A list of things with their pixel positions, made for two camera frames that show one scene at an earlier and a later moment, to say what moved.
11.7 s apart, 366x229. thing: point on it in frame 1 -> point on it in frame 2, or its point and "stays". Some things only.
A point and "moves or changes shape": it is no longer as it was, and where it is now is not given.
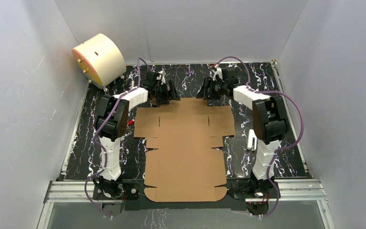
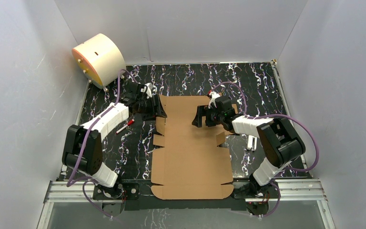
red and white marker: (131, 122) stays
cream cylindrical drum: (99, 59) stays
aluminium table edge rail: (297, 145) stays
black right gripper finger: (209, 95) -> (210, 120)
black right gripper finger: (205, 92) -> (201, 111)
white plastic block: (252, 140) stays
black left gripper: (164, 91) -> (151, 106)
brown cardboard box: (184, 165) moves or changes shape
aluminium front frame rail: (302, 191) stays
